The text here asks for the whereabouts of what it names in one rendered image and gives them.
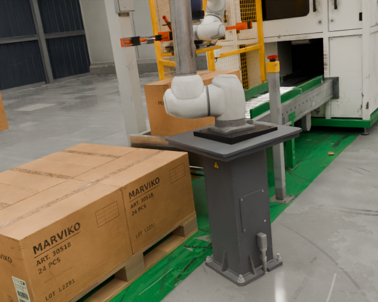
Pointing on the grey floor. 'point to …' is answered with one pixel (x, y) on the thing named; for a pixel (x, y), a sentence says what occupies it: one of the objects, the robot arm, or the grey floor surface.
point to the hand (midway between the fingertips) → (166, 36)
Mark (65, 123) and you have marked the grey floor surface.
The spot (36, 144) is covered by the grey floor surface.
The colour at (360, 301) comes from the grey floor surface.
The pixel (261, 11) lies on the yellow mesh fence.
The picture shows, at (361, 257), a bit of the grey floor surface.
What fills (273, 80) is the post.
